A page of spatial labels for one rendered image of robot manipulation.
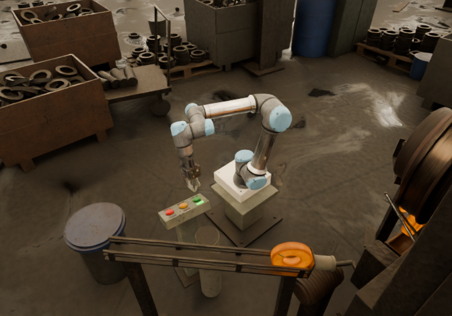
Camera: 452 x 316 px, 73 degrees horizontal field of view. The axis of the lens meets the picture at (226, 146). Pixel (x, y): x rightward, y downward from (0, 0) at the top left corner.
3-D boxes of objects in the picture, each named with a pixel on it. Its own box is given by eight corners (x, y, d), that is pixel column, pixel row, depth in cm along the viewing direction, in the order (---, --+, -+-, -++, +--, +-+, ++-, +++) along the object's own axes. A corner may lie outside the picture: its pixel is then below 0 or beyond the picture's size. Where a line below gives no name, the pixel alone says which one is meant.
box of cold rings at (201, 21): (253, 37, 514) (256, -21, 460) (289, 56, 452) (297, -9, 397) (187, 52, 466) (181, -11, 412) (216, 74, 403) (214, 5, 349)
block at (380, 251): (383, 292, 122) (404, 259, 107) (370, 303, 119) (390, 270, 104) (360, 271, 129) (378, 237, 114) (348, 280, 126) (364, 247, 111)
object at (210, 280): (225, 290, 180) (224, 238, 147) (207, 302, 175) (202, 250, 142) (214, 273, 188) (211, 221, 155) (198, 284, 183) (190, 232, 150)
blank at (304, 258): (291, 275, 124) (290, 267, 127) (321, 259, 116) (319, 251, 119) (263, 261, 119) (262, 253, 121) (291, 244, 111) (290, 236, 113)
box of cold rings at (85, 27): (105, 48, 481) (91, -4, 434) (124, 66, 428) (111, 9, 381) (33, 65, 435) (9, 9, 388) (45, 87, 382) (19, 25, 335)
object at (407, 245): (424, 242, 129) (425, 241, 129) (397, 264, 121) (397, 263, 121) (408, 229, 134) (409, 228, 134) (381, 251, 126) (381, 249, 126)
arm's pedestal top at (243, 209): (210, 189, 207) (210, 185, 205) (245, 169, 223) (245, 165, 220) (242, 219, 188) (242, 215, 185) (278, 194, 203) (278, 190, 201)
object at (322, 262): (332, 274, 120) (337, 266, 116) (310, 272, 120) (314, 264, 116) (329, 261, 125) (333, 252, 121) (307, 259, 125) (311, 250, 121)
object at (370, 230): (396, 226, 214) (440, 146, 169) (397, 258, 195) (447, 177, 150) (365, 218, 220) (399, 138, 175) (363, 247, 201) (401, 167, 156)
